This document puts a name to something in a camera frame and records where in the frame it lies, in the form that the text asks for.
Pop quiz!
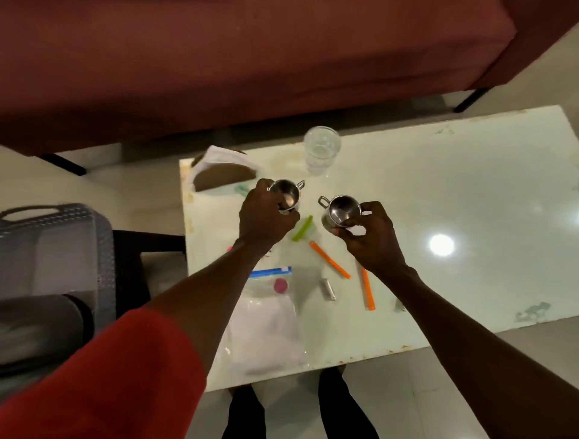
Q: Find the person's right hand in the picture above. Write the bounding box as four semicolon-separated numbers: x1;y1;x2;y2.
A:
331;201;408;277

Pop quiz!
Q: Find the person's left hand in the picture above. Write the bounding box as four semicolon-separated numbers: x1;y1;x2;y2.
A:
238;178;301;254

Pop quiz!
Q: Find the steel measuring cup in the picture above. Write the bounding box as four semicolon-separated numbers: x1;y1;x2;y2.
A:
267;178;306;214

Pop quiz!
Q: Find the orange plastic stick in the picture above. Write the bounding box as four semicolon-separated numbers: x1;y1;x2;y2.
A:
361;267;376;312
309;240;352;280

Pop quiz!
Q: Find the metal utensil with loop handle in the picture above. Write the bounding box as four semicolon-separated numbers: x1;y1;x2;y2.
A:
318;195;362;230

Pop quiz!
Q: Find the single white napkin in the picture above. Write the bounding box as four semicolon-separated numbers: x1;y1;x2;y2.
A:
192;144;263;182

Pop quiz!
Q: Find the clear drinking glass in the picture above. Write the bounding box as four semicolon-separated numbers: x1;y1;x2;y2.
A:
303;126;342;177

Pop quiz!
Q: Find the clear zip bag blue seal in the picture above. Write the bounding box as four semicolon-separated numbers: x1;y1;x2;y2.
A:
217;267;308;376

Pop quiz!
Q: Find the grey plastic basket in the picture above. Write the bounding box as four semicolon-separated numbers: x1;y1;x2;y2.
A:
0;203;117;376

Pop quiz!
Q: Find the person's right forearm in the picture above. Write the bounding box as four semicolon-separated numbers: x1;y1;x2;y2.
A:
375;267;579;439

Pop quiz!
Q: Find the person's left forearm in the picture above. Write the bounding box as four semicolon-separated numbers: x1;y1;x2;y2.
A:
147;239;265;376

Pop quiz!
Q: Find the person's right leg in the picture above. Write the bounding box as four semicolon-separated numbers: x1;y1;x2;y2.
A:
318;366;380;439

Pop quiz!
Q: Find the person's leg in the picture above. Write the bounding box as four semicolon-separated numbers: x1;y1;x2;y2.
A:
221;384;267;439
318;366;380;439

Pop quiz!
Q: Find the person's left leg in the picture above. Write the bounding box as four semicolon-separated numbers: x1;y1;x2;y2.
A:
221;384;267;439

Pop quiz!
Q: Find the brown wooden napkin holder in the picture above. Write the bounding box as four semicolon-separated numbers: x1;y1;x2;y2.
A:
189;149;258;193

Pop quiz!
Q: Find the white table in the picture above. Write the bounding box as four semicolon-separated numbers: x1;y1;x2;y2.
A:
179;104;579;392

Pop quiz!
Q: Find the black stool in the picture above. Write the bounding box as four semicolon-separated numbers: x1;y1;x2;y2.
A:
113;229;187;317

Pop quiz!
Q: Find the red fabric sofa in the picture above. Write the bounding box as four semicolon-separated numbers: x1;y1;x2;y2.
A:
0;0;579;176

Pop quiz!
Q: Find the red sweater sleeve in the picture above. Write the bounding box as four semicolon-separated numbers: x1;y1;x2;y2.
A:
0;305;207;439

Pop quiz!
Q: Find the green handled utensil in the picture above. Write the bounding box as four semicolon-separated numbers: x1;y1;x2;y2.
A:
291;215;314;243

